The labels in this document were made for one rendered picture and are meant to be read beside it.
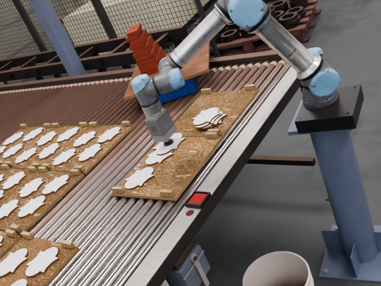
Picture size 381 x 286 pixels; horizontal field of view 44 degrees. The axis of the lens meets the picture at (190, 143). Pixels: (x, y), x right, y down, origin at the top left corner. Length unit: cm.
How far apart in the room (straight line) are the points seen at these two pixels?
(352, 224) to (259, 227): 75
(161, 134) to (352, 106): 77
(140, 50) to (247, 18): 119
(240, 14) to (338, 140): 76
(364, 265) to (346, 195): 45
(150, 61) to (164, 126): 98
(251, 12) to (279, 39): 16
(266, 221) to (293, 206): 20
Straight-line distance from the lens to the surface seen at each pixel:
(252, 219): 308
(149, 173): 205
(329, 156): 219
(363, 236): 251
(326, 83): 188
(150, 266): 164
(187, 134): 223
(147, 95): 182
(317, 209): 300
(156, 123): 186
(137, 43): 279
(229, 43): 559
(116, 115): 286
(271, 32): 177
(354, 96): 208
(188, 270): 172
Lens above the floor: 193
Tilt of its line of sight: 28 degrees down
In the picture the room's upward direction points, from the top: 24 degrees counter-clockwise
